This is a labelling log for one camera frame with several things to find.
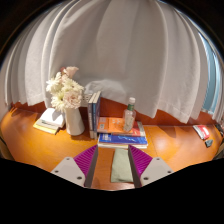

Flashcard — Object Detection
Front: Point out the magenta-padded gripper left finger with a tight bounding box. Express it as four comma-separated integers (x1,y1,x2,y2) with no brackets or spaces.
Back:
50,144,99,189

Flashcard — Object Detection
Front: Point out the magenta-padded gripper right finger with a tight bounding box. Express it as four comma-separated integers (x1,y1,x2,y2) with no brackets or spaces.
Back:
127,144,175,189

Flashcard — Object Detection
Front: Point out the pale green towel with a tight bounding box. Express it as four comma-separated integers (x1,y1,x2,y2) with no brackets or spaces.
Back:
110,147,134,184

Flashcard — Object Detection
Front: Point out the flat white book under stack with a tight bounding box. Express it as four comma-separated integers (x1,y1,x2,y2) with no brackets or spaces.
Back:
97,141,149,150

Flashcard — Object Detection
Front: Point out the flat blue book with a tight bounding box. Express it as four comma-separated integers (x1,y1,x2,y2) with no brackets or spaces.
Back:
98,133,149,146

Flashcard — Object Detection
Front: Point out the flat yellow book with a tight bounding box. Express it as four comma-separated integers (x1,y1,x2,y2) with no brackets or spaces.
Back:
32,119,61,136

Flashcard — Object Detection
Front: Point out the white ceramic vase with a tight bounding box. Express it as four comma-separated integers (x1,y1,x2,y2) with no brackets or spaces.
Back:
64,105,86,137

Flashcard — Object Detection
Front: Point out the thick white book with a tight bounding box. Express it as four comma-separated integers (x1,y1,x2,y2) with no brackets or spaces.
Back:
39,107,66,129

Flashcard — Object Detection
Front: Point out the upright grey book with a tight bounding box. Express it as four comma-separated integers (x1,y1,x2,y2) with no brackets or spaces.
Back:
87,92,98,140

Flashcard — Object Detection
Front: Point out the clear plastic drink bottle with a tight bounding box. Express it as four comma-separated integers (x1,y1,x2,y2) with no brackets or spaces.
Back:
122,96,137,133

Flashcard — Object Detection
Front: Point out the red booklet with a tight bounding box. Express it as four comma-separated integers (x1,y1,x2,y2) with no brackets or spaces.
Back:
192,124,211,141

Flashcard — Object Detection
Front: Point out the flat orange book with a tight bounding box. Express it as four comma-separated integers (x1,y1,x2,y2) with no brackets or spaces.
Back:
96,116,146,138

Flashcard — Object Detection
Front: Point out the white and pink flower bouquet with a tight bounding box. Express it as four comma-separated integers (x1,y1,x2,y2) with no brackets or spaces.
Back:
45,65,85,114

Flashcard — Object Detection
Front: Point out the window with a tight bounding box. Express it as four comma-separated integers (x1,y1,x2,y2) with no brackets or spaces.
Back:
199,33,222,114

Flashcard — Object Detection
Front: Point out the white curtain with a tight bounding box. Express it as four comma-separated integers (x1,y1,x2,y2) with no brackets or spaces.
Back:
0,0,218,124

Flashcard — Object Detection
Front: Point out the white wall socket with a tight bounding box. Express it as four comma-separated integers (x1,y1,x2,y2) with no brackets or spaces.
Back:
82,93,94,108

